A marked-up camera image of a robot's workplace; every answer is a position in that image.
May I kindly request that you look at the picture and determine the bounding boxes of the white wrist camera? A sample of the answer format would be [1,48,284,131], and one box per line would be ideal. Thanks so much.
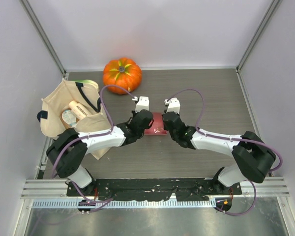
[164,97,180,114]
[132,96,149,113]

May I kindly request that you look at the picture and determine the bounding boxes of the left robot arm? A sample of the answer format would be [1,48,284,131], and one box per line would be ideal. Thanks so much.
[46,110,153,196]

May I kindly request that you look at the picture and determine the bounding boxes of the small clear plastic wrapper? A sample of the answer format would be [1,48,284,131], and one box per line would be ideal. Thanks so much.
[154,128,164,133]

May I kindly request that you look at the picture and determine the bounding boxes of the round labelled tub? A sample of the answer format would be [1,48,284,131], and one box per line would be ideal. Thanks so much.
[60,109,79,129]

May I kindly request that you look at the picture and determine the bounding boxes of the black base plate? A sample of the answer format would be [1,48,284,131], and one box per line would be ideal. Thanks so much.
[66,177,243,201]

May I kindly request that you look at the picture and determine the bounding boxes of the pink paper box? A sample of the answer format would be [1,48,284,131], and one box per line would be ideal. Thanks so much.
[144,112,167,135]

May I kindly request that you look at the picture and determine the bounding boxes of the orange pumpkin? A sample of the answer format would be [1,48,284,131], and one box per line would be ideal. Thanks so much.
[103,58,142,92]

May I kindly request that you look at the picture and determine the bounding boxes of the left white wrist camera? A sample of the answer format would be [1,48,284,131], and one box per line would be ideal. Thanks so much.
[132,96,149,113]

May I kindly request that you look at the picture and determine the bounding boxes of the cream lotion bottle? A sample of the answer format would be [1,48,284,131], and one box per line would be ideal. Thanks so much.
[69,100,92,120]

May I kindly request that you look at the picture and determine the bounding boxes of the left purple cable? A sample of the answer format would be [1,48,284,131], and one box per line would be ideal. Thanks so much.
[51,85,138,212]

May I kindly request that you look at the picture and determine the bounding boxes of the green white item behind bag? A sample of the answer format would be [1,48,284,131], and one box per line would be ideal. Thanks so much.
[74,79,99,89]

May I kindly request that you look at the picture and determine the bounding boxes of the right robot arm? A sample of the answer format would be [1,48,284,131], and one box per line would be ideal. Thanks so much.
[162,112,276,194]

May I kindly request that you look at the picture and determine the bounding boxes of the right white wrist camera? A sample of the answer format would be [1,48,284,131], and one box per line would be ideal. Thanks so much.
[164,97,180,114]

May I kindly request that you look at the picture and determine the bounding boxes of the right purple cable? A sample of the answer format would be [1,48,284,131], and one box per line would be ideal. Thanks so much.
[171,88,285,217]

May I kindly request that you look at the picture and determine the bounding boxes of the beige canvas tote bag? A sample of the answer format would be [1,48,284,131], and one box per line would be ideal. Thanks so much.
[36,78,119,160]

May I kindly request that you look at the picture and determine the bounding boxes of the purple cable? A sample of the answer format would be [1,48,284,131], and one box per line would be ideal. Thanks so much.
[171,88,285,217]
[51,85,138,212]

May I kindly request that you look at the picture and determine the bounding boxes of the white slotted cable duct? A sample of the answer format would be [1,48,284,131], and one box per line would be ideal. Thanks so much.
[32,199,216,208]

